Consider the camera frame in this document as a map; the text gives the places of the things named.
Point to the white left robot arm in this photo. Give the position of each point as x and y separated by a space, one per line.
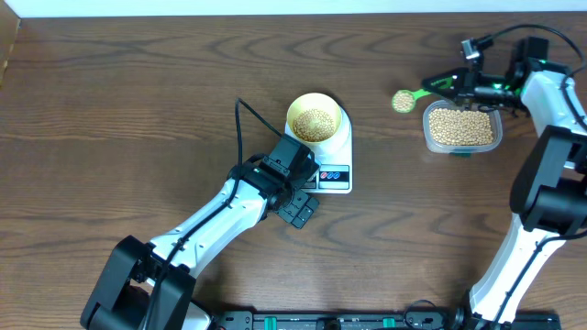
150 285

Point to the pile of soybeans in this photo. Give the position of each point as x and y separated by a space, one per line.
460 128

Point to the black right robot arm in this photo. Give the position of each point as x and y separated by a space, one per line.
547 209

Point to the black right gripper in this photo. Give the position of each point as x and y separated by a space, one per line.
462 83

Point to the soybeans in yellow bowl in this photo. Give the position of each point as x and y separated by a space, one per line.
314 125

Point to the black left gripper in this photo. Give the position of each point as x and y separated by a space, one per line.
301 203

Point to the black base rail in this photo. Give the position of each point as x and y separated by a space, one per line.
411 319

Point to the white digital kitchen scale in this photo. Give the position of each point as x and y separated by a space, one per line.
335 174

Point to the yellow plastic bowl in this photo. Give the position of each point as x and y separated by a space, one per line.
310 101

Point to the green plastic measuring scoop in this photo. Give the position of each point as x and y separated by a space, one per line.
404 101

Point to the green label under container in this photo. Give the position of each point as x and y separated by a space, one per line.
461 155

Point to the clear plastic container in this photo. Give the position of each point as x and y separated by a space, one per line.
436 147

